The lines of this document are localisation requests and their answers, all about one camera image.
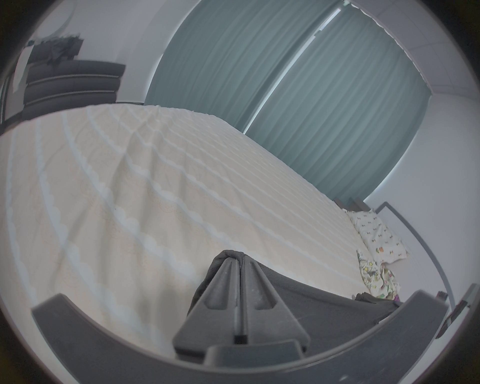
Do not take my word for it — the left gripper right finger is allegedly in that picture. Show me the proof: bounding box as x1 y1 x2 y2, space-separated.
241 256 311 354

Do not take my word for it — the black T-shirt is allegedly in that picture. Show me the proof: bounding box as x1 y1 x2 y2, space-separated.
187 250 404 353

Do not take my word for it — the grey bedside table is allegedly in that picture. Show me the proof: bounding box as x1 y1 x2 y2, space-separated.
333 196 373 213

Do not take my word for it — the white printed pillow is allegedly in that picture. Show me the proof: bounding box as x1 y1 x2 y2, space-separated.
347 209 410 264

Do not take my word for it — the black chest of drawers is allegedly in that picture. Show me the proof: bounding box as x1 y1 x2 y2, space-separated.
20 60 127 121

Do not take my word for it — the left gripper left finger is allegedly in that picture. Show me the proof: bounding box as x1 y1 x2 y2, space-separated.
172 259 241 356

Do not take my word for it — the blue-green curtain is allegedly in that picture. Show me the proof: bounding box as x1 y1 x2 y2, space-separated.
244 5 433 200
144 0 343 125

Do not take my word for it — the white printed garment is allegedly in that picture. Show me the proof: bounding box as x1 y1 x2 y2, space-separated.
356 249 401 301

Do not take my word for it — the bed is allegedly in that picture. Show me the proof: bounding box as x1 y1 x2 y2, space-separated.
0 104 457 361

